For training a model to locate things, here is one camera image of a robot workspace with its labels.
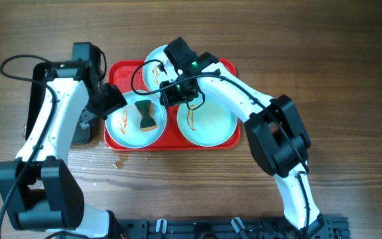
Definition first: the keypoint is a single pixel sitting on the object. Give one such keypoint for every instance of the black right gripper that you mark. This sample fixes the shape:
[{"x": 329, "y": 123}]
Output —
[{"x": 170, "y": 97}]

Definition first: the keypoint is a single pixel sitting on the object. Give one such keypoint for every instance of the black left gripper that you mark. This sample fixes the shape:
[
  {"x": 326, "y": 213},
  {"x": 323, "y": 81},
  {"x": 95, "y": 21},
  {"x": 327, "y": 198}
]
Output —
[{"x": 87, "y": 117}]

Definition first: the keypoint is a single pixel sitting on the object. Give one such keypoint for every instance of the white plate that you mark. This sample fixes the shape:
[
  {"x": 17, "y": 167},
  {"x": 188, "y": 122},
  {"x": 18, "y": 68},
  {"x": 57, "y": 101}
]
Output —
[
  {"x": 152, "y": 75},
  {"x": 206, "y": 124},
  {"x": 123, "y": 125}
]

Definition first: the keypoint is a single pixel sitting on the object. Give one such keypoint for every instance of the white plate top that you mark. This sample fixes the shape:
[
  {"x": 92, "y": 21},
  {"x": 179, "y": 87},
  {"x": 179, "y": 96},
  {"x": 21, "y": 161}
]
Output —
[{"x": 152, "y": 75}]

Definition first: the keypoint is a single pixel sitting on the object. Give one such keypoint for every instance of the green orange sponge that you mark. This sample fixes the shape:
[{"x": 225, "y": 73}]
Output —
[{"x": 145, "y": 108}]

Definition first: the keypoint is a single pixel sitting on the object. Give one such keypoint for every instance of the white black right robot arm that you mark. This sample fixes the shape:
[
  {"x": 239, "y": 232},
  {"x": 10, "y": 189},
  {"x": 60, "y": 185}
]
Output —
[{"x": 277, "y": 138}]

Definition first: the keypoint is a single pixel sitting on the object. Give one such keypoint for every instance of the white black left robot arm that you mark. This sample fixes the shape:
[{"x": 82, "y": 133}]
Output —
[{"x": 38, "y": 190}]

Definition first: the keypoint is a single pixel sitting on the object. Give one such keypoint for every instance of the red plastic tray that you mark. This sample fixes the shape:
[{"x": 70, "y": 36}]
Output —
[{"x": 171, "y": 140}]

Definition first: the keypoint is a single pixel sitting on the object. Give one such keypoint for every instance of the black water tray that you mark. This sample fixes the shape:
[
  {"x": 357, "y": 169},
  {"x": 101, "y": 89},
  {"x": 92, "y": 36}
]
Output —
[{"x": 81, "y": 136}]

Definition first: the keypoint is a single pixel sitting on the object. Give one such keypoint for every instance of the black mounting rail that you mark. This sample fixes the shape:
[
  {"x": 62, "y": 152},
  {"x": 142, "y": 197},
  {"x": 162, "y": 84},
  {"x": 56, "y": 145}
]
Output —
[{"x": 324, "y": 227}]

